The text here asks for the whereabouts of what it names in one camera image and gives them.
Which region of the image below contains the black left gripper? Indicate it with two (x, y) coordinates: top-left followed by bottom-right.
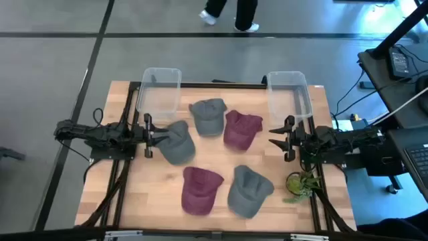
(132, 112), (171, 159)

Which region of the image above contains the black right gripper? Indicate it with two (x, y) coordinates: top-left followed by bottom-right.
(268, 114), (308, 163)

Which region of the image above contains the maroon baseball cap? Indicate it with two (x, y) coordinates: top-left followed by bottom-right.
(223, 109), (264, 151)
(181, 166), (225, 216)

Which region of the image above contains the grey baseball cap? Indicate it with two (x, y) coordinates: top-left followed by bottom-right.
(188, 98), (228, 137)
(227, 164), (276, 220)
(154, 120), (197, 166)

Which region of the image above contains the clear plastic bin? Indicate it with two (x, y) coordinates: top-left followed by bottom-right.
(136, 67), (183, 123)
(266, 70), (314, 127)

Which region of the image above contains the small green potted plant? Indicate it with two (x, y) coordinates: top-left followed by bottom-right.
(282, 169), (322, 204)

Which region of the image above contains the black side desk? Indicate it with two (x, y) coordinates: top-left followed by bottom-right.
(356, 42), (428, 130)

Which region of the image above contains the person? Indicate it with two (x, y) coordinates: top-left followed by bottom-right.
(199, 0), (260, 33)

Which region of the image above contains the black laptop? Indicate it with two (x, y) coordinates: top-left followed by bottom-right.
(387, 129), (428, 204)

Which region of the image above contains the black power adapter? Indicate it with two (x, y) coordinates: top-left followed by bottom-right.
(387, 46), (411, 80)

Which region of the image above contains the black office chair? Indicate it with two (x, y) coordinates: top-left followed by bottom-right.
(356, 216), (428, 240)

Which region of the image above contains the grey chair base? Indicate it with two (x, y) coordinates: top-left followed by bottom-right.
(0, 146), (27, 162)

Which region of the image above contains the black stand pole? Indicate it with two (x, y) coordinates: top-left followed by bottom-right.
(370, 0), (428, 60)

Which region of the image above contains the black cable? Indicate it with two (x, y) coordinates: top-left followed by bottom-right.
(333, 68), (366, 118)

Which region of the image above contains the white cable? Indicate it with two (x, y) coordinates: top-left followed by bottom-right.
(372, 86), (428, 127)

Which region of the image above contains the black camera mount rail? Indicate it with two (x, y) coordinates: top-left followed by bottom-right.
(0, 226), (428, 241)

